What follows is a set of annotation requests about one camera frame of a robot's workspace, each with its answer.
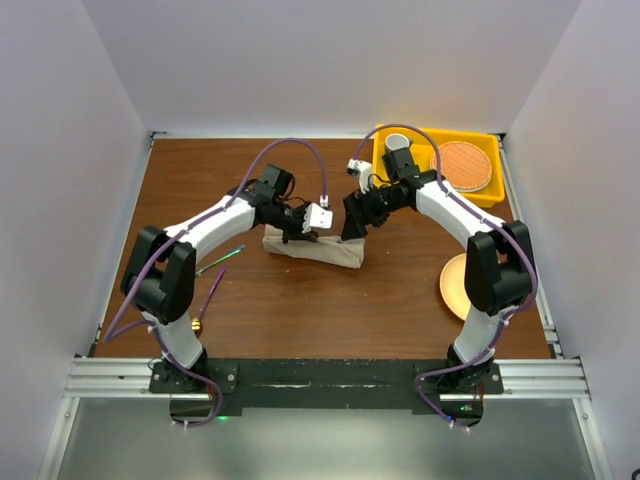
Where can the aluminium frame rail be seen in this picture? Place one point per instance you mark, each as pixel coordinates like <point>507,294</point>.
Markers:
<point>110,426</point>

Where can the gold purple spoon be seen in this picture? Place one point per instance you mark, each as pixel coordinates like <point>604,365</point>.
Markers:
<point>197,321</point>

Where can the yellow plastic tray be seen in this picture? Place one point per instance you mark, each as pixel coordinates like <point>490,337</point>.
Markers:
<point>492,193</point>

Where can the iridescent fork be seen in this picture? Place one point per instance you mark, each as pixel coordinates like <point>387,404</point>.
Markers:
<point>221,259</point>

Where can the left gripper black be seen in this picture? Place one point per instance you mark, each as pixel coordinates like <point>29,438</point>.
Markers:
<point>297,233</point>

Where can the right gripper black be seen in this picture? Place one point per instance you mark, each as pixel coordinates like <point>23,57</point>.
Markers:
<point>355,220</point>

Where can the orange woven coaster plate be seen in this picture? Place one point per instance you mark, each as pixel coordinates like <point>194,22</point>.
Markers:
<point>465,166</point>

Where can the grey ceramic mug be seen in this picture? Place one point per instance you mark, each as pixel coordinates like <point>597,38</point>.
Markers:
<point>397,141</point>

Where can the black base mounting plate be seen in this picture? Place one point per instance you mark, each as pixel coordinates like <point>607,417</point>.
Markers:
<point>419,386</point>

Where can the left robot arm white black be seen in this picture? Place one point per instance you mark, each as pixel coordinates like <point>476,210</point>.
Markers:
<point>159,279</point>

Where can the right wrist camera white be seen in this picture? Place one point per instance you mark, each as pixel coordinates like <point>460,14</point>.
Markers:
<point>363,171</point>

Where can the golden round plate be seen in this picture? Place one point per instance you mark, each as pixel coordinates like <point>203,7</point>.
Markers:
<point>452,286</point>

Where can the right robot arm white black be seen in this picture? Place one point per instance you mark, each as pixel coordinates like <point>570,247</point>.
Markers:
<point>500,271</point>

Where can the beige cloth napkin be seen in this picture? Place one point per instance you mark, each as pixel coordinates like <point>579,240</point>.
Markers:
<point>327,249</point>

